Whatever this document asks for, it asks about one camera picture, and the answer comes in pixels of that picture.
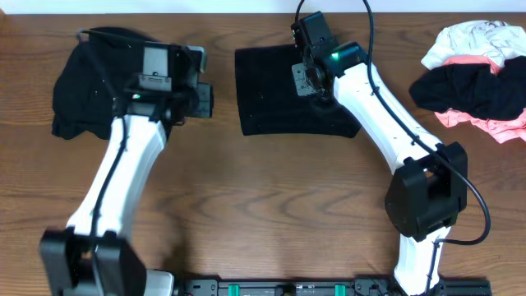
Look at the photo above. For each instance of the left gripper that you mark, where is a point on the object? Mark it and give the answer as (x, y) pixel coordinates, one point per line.
(204, 91)

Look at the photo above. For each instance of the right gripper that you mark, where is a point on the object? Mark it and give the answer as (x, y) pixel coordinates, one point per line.
(302, 85)

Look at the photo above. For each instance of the black velvet garment with buttons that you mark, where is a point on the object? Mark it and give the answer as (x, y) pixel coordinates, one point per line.
(268, 101)

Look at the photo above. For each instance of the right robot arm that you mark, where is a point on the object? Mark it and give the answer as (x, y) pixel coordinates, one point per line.
(428, 188)

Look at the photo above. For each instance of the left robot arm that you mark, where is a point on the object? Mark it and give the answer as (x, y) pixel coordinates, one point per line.
(93, 254)

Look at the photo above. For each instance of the folded black polo shirt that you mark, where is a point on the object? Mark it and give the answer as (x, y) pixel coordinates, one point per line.
(81, 101)

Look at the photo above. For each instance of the dark navy crumpled garment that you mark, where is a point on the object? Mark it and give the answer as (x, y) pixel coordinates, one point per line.
(473, 89)

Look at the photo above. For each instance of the pink and white garment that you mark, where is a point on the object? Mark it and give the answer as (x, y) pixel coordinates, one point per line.
(486, 42)

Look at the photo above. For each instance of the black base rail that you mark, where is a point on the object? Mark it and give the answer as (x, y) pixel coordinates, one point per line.
(364, 286)

